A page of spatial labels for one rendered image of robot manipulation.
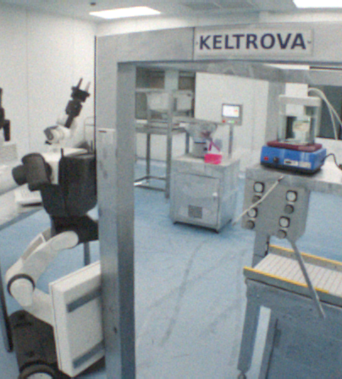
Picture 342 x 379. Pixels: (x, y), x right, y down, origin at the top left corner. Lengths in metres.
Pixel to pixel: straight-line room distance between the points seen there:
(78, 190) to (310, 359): 1.23
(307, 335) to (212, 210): 2.60
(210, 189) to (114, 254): 3.13
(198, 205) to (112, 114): 3.31
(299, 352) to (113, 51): 1.33
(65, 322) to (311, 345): 1.03
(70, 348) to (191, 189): 3.22
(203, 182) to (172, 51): 3.31
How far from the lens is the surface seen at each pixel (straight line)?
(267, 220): 1.34
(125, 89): 0.77
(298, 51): 0.57
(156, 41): 0.69
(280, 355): 1.68
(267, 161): 1.34
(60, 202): 1.77
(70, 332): 0.92
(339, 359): 1.60
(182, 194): 4.06
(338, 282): 1.58
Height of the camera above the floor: 1.52
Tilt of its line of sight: 16 degrees down
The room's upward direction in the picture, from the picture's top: 2 degrees clockwise
